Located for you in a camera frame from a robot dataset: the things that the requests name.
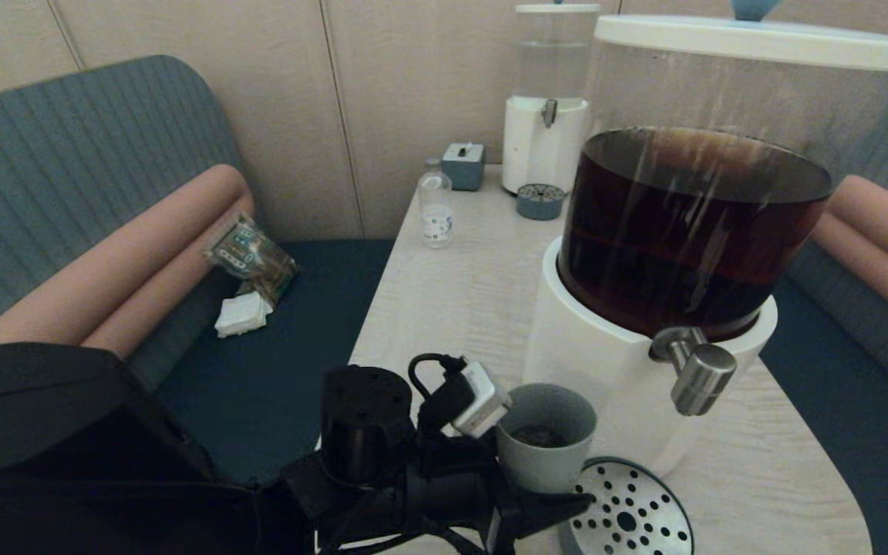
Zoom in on small dispenser with clear water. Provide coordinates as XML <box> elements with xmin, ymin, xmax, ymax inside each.
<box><xmin>502</xmin><ymin>9</ymin><xmax>599</xmax><ymax>194</ymax></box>

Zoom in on dark blue bench seat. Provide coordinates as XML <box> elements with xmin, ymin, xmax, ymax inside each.
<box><xmin>760</xmin><ymin>277</ymin><xmax>888</xmax><ymax>555</ymax></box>
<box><xmin>151</xmin><ymin>240</ymin><xmax>397</xmax><ymax>486</ymax></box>

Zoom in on white folded napkins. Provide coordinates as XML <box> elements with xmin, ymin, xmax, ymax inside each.
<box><xmin>214</xmin><ymin>293</ymin><xmax>274</xmax><ymax>338</ymax></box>

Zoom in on green printed snack packet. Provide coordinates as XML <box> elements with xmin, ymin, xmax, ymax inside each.
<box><xmin>203</xmin><ymin>214</ymin><xmax>300</xmax><ymax>305</ymax></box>

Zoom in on large steel dispenser tap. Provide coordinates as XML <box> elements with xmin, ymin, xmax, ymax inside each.
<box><xmin>649</xmin><ymin>326</ymin><xmax>738</xmax><ymax>417</ymax></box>

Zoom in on large perforated steel drip tray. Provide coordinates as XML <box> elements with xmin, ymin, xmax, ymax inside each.
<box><xmin>560</xmin><ymin>457</ymin><xmax>695</xmax><ymax>555</ymax></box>

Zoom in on large dispenser with brown tea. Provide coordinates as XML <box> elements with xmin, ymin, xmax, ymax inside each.
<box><xmin>522</xmin><ymin>42</ymin><xmax>888</xmax><ymax>477</ymax></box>

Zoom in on thin black camera cable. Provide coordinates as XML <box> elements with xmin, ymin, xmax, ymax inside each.
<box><xmin>408</xmin><ymin>353</ymin><xmax>469</xmax><ymax>405</ymax></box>

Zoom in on grey plastic cup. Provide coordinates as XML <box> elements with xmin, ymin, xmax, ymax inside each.
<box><xmin>495</xmin><ymin>383</ymin><xmax>598</xmax><ymax>495</ymax></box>

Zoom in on small white dispenser lid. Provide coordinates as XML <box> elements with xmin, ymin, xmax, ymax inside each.
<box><xmin>516</xmin><ymin>0</ymin><xmax>601</xmax><ymax>14</ymax></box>

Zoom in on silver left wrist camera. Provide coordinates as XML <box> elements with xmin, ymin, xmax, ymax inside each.
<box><xmin>451</xmin><ymin>361</ymin><xmax>513</xmax><ymax>439</ymax></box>

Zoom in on grey-blue ribbed bench backrest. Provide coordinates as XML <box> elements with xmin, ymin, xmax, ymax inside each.
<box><xmin>787</xmin><ymin>66</ymin><xmax>888</xmax><ymax>421</ymax></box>
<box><xmin>0</xmin><ymin>54</ymin><xmax>252</xmax><ymax>390</ymax></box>

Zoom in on grey tissue box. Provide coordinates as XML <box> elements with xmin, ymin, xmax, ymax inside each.
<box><xmin>442</xmin><ymin>142</ymin><xmax>486</xmax><ymax>191</ymax></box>

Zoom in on small grey drip tray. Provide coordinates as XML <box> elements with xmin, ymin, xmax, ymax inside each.
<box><xmin>516</xmin><ymin>183</ymin><xmax>566</xmax><ymax>221</ymax></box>

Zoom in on clear plastic bottle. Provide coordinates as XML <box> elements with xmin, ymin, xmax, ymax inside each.
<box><xmin>419</xmin><ymin>158</ymin><xmax>454</xmax><ymax>248</ymax></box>

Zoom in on large white dispenser lid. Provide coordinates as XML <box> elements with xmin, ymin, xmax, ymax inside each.
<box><xmin>595</xmin><ymin>0</ymin><xmax>888</xmax><ymax>72</ymax></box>

